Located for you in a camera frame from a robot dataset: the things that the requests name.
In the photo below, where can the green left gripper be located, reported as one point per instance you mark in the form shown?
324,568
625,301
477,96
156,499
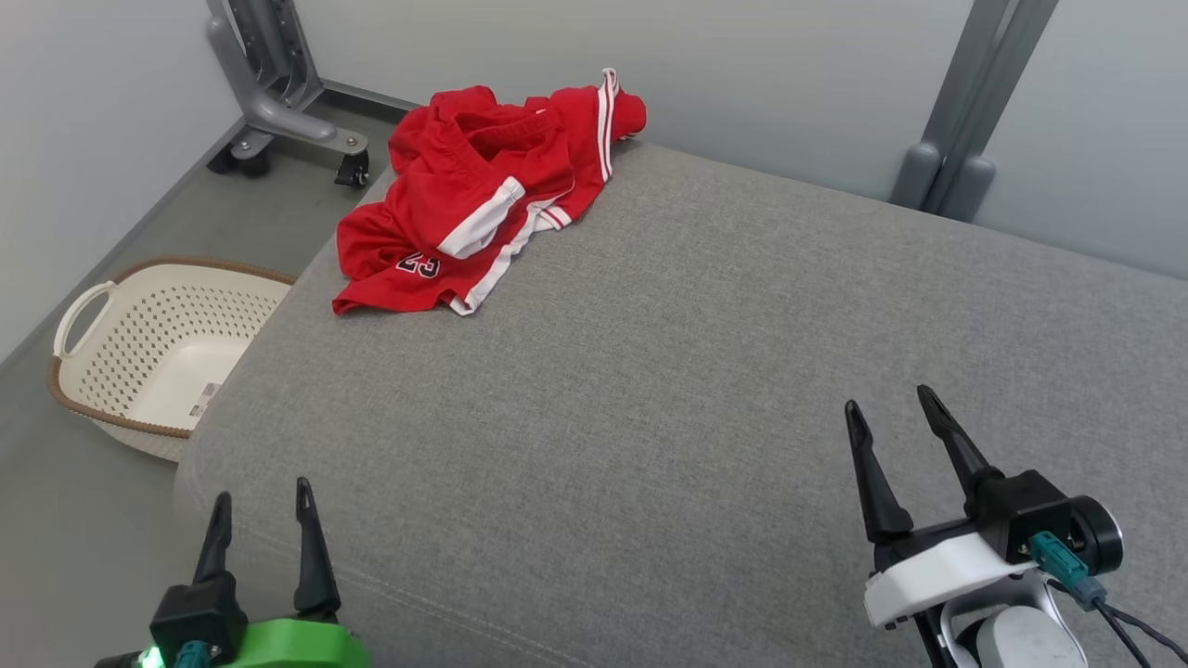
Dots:
297,645

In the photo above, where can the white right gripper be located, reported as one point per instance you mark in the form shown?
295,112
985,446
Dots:
937,575

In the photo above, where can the red shorts with elastic waistband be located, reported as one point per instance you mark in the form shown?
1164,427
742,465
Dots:
575,121

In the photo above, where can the black left wrist motor cylinder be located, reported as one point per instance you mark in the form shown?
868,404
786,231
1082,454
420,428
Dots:
121,662

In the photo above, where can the black wrist motor cylinder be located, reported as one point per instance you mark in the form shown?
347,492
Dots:
121,662
1100,538

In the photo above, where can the black right wrist motor cylinder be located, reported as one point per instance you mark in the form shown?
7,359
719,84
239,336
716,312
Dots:
1100,538

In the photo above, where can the cream perforated laundry basket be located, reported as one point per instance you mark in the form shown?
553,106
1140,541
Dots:
176,371

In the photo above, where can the grey metal stand with casters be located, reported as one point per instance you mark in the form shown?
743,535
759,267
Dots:
278,111

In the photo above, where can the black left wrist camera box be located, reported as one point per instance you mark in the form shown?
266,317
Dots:
195,617

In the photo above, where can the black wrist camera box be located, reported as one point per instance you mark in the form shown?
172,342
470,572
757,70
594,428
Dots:
1021,510
195,617

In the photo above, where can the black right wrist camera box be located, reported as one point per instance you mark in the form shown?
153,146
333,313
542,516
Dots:
1021,510

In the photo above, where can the grey vertical metal post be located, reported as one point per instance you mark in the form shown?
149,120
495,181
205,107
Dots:
965,111

